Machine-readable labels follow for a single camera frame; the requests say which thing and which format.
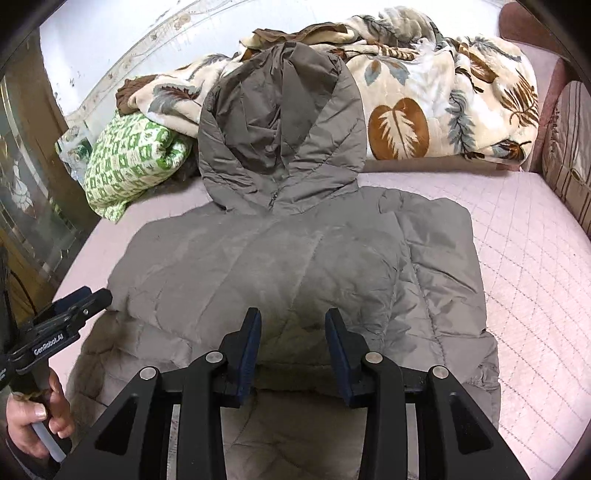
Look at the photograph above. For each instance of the light blue floral cloth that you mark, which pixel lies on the light blue floral cloth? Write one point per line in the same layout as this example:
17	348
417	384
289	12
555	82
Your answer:
74	152

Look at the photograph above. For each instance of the leaf print fleece blanket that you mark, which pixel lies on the leaf print fleece blanket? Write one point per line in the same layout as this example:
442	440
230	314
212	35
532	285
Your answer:
415	92

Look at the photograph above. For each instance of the brown striped pillow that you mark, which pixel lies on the brown striped pillow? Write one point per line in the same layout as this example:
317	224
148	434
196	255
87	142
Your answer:
570	147

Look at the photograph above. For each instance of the pink padded headboard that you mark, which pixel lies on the pink padded headboard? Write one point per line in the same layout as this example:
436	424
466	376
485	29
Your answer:
554	78

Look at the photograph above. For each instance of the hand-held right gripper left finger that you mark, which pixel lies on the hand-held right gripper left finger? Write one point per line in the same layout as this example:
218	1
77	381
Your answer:
247	360

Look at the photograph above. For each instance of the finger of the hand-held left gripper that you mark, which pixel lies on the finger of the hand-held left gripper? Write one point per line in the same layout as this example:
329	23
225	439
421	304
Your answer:
74	296
94	303

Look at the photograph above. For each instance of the wooden cabinet with glass door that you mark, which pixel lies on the wooden cabinet with glass door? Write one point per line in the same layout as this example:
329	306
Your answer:
27	184

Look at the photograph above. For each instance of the green patterned pillow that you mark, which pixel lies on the green patterned pillow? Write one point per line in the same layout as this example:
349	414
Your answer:
129	161

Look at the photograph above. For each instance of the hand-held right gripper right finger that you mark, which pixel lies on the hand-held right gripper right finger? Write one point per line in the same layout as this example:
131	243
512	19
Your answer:
339	360

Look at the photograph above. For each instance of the grey quilted blanket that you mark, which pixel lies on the grey quilted blanket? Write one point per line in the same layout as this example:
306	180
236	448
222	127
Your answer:
300	258

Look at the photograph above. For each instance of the person's left hand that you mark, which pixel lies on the person's left hand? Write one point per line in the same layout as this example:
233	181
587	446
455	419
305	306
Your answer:
23	422

